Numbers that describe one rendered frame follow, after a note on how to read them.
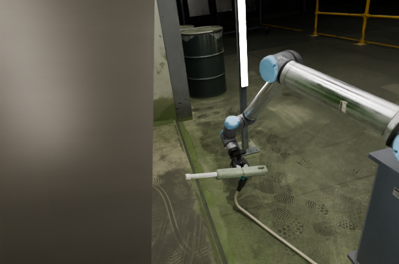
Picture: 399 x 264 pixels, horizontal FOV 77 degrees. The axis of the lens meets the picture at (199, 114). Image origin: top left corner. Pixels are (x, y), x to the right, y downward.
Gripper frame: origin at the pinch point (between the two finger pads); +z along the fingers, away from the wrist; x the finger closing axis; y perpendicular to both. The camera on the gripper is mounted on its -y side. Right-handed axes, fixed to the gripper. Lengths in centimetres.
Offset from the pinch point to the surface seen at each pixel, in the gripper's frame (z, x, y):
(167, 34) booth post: -162, 23, -10
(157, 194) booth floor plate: -23, 46, 48
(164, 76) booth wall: -149, 24, 31
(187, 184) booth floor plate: -26, 24, 44
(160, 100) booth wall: -140, 28, 56
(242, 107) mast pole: -68, -26, 6
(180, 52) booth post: -156, 9, 6
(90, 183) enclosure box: 45, 73, -76
